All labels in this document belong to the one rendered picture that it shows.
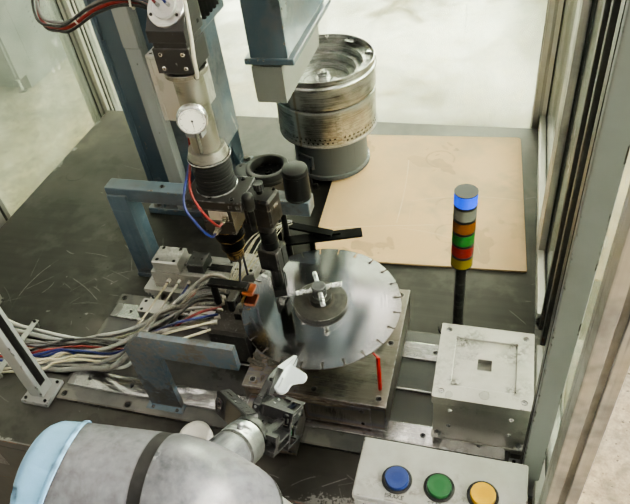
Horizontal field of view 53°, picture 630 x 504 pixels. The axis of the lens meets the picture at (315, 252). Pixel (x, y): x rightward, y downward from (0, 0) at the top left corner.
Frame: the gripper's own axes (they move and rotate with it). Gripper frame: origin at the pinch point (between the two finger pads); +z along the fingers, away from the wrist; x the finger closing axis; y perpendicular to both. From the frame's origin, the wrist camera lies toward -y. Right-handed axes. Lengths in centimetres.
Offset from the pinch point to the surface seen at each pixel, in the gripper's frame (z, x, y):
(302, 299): 10.5, 15.2, -3.9
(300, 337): 3.8, 9.8, -0.5
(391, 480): -10.8, -4.1, 25.0
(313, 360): 0.2, 7.6, 4.3
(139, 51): 26, 61, -61
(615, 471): 96, -43, 72
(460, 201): 14.9, 40.4, 23.4
